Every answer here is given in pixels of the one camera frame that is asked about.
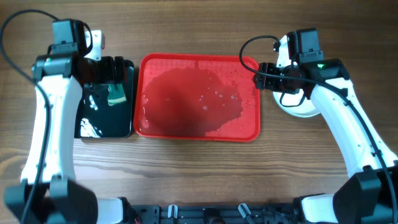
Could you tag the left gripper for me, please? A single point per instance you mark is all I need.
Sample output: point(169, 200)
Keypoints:
point(107, 65)

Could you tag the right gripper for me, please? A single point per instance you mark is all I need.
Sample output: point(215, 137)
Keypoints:
point(260, 81)

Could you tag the green yellow sponge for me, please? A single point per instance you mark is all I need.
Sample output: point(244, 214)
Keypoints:
point(116, 94)

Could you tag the white plate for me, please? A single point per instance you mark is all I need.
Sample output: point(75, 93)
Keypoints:
point(295, 104)

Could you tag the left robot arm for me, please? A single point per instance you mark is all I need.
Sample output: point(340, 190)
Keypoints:
point(48, 192)

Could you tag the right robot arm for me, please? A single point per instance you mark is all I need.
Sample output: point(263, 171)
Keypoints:
point(370, 193)

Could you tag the black tray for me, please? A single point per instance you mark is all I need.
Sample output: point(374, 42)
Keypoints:
point(96, 119)

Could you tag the red tray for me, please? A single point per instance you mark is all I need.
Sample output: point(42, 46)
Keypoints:
point(197, 97)

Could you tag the black mounting rail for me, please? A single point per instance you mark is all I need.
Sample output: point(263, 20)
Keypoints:
point(278, 213)

